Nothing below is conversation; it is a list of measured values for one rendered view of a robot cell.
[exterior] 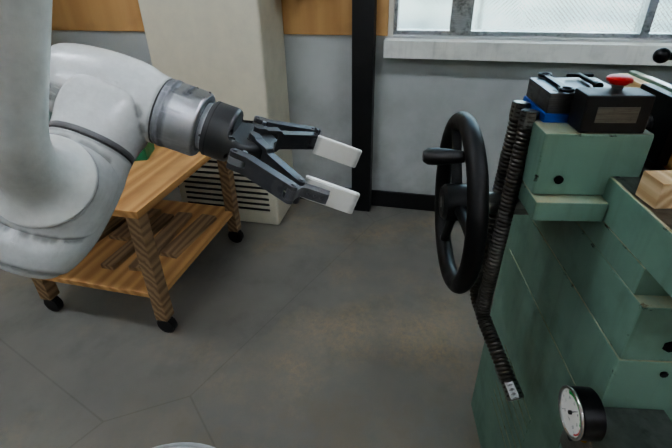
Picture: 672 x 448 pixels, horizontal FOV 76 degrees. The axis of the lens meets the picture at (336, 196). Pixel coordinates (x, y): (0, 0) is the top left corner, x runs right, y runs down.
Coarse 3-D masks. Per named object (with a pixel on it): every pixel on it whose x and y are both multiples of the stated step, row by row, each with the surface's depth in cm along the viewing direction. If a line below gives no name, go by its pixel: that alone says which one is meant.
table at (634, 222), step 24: (648, 168) 59; (528, 192) 60; (624, 192) 54; (552, 216) 58; (576, 216) 58; (600, 216) 58; (624, 216) 53; (648, 216) 49; (624, 240) 53; (648, 240) 49; (648, 264) 49
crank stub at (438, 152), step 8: (424, 152) 60; (432, 152) 59; (440, 152) 59; (448, 152) 59; (456, 152) 59; (424, 160) 60; (432, 160) 59; (440, 160) 59; (448, 160) 59; (456, 160) 59; (464, 160) 60
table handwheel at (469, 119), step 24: (456, 120) 64; (456, 144) 69; (480, 144) 57; (456, 168) 69; (480, 168) 56; (456, 192) 67; (480, 192) 55; (456, 216) 66; (480, 216) 55; (480, 240) 56; (480, 264) 58; (456, 288) 64
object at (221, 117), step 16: (208, 112) 54; (224, 112) 54; (240, 112) 56; (208, 128) 54; (224, 128) 54; (240, 128) 58; (208, 144) 54; (224, 144) 54; (240, 144) 54; (272, 144) 57; (224, 160) 57
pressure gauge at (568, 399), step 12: (564, 396) 55; (576, 396) 52; (588, 396) 52; (564, 408) 55; (576, 408) 52; (588, 408) 51; (600, 408) 51; (564, 420) 55; (576, 420) 52; (588, 420) 50; (600, 420) 50; (576, 432) 52; (588, 432) 50; (600, 432) 50
